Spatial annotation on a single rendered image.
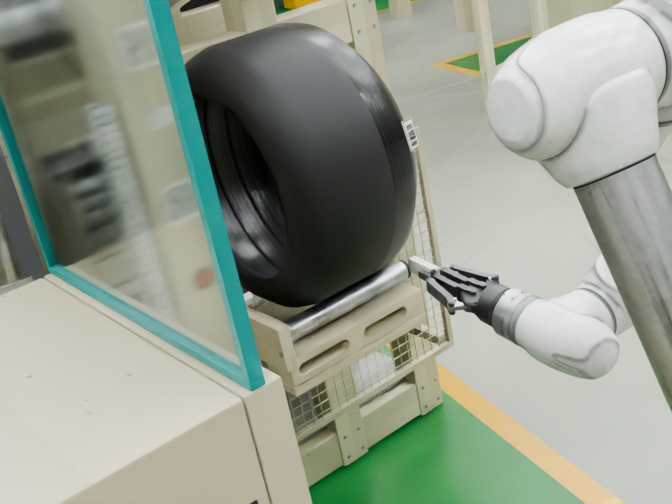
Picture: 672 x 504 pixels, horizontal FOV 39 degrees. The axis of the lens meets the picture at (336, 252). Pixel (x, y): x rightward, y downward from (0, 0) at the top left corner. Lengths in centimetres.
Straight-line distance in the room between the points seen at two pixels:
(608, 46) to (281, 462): 58
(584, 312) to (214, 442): 77
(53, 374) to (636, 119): 73
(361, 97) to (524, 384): 169
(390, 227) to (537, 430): 135
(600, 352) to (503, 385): 174
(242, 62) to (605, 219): 89
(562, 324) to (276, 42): 75
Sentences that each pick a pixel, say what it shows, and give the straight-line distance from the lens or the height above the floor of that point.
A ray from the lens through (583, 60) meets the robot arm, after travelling 110.
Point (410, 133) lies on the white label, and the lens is 185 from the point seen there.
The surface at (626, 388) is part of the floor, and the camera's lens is 323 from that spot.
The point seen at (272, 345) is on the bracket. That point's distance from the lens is 187.
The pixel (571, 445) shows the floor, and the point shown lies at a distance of 299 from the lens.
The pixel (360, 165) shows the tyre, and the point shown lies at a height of 122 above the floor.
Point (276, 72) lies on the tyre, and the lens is 178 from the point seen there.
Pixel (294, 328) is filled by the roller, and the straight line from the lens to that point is 190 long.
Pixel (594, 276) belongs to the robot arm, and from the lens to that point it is 167.
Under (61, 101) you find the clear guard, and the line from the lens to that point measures 118.
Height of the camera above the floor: 179
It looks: 24 degrees down
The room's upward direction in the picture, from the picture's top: 12 degrees counter-clockwise
